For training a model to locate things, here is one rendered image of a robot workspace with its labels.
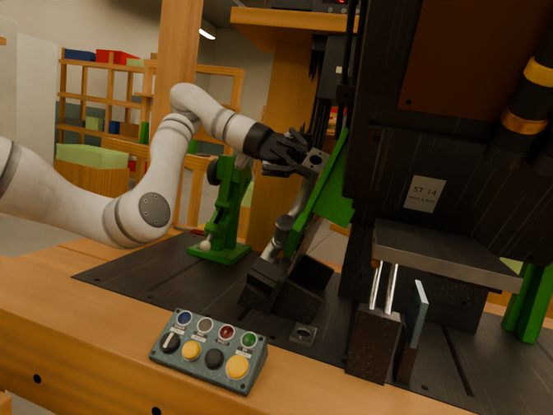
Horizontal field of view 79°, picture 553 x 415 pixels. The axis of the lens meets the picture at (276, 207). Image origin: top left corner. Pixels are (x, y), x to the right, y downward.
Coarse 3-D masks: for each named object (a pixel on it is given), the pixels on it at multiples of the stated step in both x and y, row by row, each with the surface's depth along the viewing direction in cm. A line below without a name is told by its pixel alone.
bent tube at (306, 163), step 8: (312, 152) 68; (320, 152) 69; (304, 160) 67; (312, 160) 70; (320, 160) 69; (304, 168) 67; (312, 168) 66; (320, 168) 66; (304, 184) 73; (312, 184) 73; (304, 192) 75; (312, 192) 75; (296, 200) 76; (304, 200) 75; (296, 208) 76; (296, 216) 76; (272, 248) 70; (264, 256) 69; (272, 256) 69
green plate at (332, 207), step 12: (348, 132) 57; (336, 144) 57; (336, 156) 58; (324, 168) 59; (336, 168) 59; (324, 180) 59; (336, 180) 60; (324, 192) 60; (336, 192) 60; (312, 204) 60; (324, 204) 61; (336, 204) 60; (348, 204) 60; (312, 216) 68; (324, 216) 61; (336, 216) 60; (348, 216) 60
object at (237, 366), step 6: (228, 360) 45; (234, 360) 45; (240, 360) 45; (246, 360) 45; (228, 366) 44; (234, 366) 44; (240, 366) 44; (246, 366) 44; (228, 372) 44; (234, 372) 44; (240, 372) 44; (246, 372) 44; (234, 378) 44
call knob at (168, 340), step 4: (164, 336) 47; (168, 336) 47; (172, 336) 47; (176, 336) 47; (160, 340) 47; (164, 340) 47; (168, 340) 47; (172, 340) 47; (176, 340) 47; (160, 344) 47; (164, 344) 46; (168, 344) 47; (172, 344) 47; (176, 344) 47; (164, 348) 46; (168, 348) 46; (172, 348) 46
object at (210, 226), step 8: (248, 168) 94; (248, 176) 95; (248, 184) 96; (216, 200) 89; (232, 200) 90; (216, 208) 90; (224, 208) 89; (232, 208) 90; (216, 216) 88; (232, 216) 90; (208, 224) 86; (216, 224) 85; (224, 224) 89; (208, 232) 86; (216, 232) 85; (224, 232) 87
